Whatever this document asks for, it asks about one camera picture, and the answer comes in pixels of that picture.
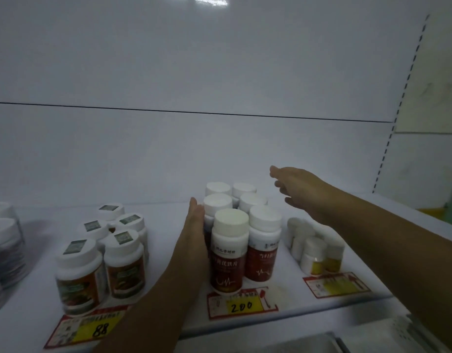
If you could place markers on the small white yellow-label bottle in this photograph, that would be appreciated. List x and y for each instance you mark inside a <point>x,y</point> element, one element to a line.
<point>301,238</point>
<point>292,229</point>
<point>335,255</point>
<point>313,257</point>

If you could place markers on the white metal shelf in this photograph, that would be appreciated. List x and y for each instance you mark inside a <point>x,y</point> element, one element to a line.
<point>167,231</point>

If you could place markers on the brown-label bottle with white cap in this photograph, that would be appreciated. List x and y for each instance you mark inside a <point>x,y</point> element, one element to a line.
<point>80,279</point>
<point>95,227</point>
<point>125,268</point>
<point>111,210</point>
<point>132,221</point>

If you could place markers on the person's left forearm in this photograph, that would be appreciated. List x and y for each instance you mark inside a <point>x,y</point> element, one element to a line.
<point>156,312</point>

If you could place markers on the yellow and green object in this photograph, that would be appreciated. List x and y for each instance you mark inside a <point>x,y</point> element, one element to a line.
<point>448,211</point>

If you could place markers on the red and yellow price tag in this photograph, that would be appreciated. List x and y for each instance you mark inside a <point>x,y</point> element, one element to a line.
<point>90,327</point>
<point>244,303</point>
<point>336,284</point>

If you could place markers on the person's right hand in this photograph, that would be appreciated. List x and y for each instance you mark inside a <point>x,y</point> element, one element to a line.
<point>307,191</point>

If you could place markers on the person's left hand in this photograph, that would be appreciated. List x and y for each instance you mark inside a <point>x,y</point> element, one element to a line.
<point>193,246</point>

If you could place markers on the person's right forearm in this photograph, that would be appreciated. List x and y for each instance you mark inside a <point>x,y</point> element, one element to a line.
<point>395,260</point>

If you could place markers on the person's right thumb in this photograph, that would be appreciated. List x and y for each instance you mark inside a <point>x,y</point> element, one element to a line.
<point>284,191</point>

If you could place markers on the person's left fingers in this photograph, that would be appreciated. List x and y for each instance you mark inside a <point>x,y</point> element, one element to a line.
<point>196,216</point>

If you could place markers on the perforated white shelf upright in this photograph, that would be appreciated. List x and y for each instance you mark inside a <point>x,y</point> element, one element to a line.
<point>402,102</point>

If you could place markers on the group of red-label bottles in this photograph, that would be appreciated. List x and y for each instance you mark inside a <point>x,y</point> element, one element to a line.
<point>229,253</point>

